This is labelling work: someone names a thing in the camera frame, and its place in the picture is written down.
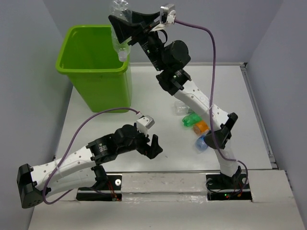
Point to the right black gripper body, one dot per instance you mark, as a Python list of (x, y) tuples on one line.
[(153, 45)]

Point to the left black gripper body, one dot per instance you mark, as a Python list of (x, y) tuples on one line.
[(139, 143)]

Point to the clear bottle blue cap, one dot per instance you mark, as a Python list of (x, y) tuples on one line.
[(120, 9)]

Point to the blue water bottle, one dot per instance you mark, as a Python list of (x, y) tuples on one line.
[(200, 144)]

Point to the small orange bottle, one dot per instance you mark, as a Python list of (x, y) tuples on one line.
[(200, 127)]

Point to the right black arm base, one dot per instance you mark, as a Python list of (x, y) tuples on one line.
[(223, 188)]

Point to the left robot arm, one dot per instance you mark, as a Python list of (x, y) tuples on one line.
[(83, 168)]

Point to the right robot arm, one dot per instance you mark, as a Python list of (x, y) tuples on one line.
[(180, 85)]

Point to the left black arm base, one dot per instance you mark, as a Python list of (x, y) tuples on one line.
[(107, 187)]

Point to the green plastic bin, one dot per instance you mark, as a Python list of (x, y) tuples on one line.
[(88, 59)]

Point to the green plastic bottle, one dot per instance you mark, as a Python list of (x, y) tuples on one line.
[(191, 119)]

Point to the clear bottle green blue label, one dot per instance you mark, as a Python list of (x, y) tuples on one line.
[(181, 108)]

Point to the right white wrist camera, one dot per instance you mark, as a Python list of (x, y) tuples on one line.
[(167, 17)]

